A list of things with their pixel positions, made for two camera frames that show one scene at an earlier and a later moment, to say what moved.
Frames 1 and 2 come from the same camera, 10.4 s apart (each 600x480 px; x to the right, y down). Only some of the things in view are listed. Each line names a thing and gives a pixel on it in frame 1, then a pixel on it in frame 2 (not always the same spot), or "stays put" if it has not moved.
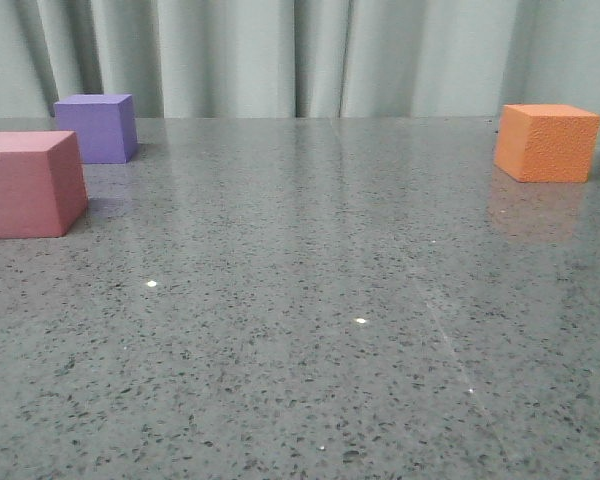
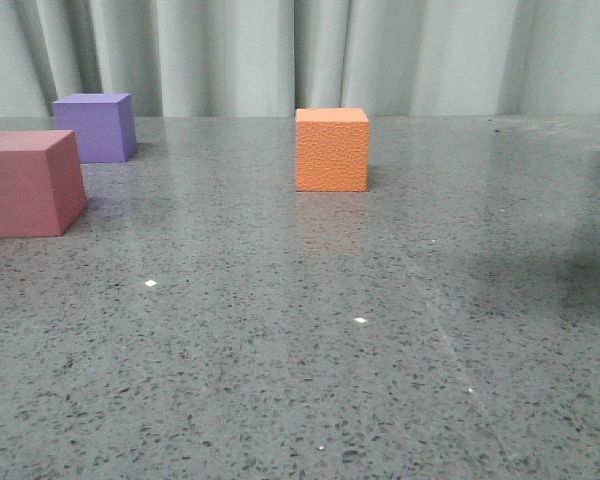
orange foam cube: [547, 143] to [332, 149]
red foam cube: [32, 184] stays put
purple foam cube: [104, 125] stays put
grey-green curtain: [301, 58] stays put
